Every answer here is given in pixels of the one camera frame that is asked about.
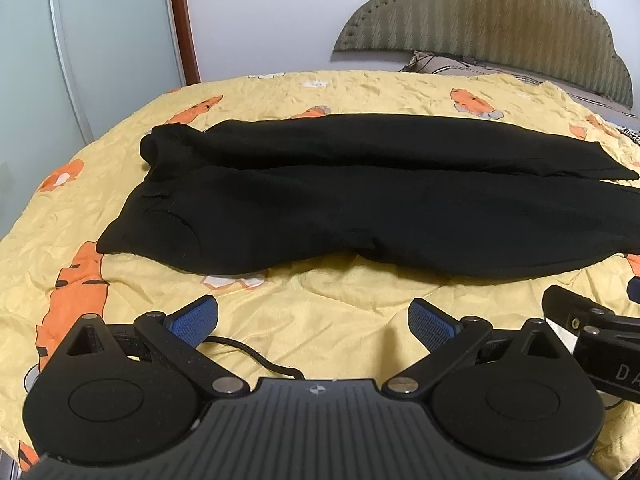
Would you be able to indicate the brown wooden door frame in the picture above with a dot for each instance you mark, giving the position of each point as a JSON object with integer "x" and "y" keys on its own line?
{"x": 185, "y": 25}

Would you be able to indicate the patterned beige pillow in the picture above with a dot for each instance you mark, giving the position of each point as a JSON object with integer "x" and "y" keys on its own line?
{"x": 450, "y": 66}

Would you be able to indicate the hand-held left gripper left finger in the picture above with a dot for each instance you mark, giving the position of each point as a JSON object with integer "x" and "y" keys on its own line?
{"x": 196, "y": 319}

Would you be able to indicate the black pants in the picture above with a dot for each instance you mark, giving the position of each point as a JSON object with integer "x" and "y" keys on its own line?
{"x": 350, "y": 195}

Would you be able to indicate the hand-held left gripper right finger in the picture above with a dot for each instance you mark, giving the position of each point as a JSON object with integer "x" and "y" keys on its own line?
{"x": 431, "y": 322}

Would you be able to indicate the olive padded headboard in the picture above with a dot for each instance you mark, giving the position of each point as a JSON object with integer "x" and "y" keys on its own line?
{"x": 490, "y": 10}

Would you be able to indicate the yellow carrot print blanket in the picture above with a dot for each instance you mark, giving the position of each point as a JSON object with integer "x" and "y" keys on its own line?
{"x": 350, "y": 305}

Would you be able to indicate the frosted glass floral door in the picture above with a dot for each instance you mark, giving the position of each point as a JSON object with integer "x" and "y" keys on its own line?
{"x": 100, "y": 60}

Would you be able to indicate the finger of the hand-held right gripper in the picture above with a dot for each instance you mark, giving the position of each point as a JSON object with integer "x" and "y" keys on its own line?
{"x": 575, "y": 305}

